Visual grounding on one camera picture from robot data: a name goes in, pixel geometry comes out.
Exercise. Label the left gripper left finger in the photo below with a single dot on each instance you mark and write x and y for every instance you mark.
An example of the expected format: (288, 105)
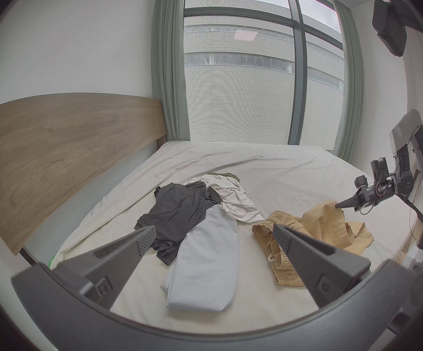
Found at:
(116, 258)

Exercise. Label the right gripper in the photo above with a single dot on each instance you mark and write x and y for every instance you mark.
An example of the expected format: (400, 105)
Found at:
(376, 193)

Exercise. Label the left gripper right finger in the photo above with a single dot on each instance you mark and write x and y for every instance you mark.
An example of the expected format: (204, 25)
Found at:
(317, 265)

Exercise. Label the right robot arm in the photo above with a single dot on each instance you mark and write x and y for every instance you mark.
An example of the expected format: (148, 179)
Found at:
(403, 130)

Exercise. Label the bed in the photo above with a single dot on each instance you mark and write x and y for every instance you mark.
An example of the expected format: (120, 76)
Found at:
(65, 152)

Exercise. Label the tan shorts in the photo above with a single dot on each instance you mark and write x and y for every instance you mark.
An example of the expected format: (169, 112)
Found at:
(325, 221)

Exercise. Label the black T-shirt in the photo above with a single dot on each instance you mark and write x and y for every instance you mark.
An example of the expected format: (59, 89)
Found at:
(182, 210)

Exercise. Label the pale blue garment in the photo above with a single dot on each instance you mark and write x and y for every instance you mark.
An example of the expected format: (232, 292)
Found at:
(204, 261)

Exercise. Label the white garment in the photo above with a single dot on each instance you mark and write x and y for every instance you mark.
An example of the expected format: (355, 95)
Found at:
(233, 196)

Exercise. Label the grey-green curtain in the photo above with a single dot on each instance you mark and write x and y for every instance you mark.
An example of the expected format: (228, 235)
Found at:
(169, 68)
(352, 86)

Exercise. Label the olive green garment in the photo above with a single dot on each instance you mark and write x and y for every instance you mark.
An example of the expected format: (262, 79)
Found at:
(229, 176)

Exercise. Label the window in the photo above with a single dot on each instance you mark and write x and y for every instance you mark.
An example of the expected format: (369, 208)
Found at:
(240, 104)

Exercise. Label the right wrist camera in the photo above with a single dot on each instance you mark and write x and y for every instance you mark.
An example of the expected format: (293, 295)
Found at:
(378, 168)

